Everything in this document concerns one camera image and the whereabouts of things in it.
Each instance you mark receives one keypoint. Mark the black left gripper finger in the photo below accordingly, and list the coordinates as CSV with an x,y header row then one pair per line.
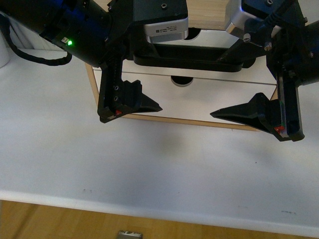
x,y
135,101

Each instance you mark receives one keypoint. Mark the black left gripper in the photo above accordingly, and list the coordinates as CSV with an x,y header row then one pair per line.
x,y
279,34

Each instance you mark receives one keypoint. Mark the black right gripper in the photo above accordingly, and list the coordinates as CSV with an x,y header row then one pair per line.
x,y
117,50

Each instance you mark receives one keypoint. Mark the white drawer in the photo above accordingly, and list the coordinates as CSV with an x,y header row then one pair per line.
x,y
258,73
199,99

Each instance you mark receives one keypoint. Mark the black drawer handle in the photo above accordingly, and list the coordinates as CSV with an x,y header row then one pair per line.
x,y
190,57

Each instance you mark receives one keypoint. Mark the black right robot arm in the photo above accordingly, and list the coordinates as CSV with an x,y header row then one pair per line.
x,y
86,31

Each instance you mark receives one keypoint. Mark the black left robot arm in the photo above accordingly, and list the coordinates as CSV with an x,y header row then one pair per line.
x,y
244,49

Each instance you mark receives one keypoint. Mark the wooden drawer cabinet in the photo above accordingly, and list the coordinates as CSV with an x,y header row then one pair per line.
x,y
203,14

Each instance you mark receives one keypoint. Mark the small metal floor object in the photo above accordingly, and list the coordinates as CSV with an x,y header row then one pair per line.
x,y
129,235

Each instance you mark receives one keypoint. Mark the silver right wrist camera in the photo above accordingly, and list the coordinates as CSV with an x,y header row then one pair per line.
x,y
162,20

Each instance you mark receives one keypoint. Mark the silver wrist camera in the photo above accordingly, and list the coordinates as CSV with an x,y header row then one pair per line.
x,y
162,20
239,11

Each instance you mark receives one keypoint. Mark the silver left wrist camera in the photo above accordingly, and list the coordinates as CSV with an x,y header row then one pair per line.
x,y
239,11

